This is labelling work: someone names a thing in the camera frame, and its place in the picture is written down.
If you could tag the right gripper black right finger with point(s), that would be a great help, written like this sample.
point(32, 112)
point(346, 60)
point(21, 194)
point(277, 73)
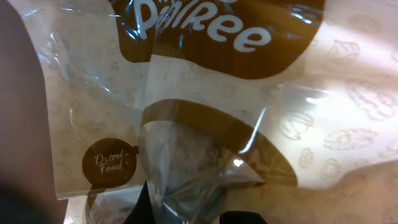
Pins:
point(241, 217)

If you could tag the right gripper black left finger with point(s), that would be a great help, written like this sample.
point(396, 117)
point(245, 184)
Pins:
point(142, 212)

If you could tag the beige Paritree dried food bag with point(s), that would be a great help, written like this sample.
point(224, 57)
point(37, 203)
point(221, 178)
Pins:
point(281, 109)

